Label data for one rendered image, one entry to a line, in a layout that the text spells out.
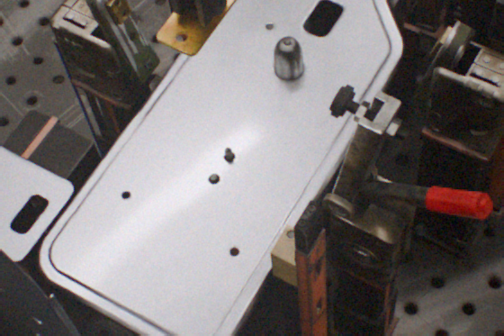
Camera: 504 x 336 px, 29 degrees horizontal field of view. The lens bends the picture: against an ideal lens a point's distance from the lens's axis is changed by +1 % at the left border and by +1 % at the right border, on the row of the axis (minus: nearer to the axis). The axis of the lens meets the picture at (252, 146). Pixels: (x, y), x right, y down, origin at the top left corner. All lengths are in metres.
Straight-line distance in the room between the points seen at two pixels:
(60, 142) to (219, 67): 0.19
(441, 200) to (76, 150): 0.42
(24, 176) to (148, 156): 0.13
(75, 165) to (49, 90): 0.42
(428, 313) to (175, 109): 0.43
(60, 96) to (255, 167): 0.52
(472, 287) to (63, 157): 0.54
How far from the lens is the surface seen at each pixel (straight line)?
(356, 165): 0.84
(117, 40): 1.04
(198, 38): 0.79
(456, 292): 1.28
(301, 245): 0.78
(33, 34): 1.53
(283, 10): 1.11
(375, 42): 1.08
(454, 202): 0.84
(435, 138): 1.08
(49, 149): 1.08
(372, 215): 0.92
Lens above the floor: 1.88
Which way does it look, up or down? 60 degrees down
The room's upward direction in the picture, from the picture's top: 8 degrees counter-clockwise
